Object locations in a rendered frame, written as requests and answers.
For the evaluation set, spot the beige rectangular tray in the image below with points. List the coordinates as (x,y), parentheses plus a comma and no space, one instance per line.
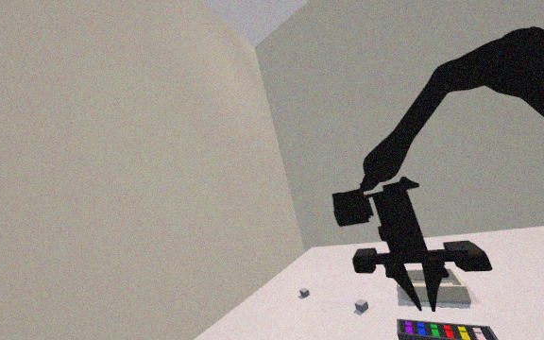
(451,288)

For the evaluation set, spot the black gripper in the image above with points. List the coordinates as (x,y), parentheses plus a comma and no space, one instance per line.
(406,246)

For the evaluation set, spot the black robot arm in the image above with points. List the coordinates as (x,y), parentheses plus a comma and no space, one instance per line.
(513,65)

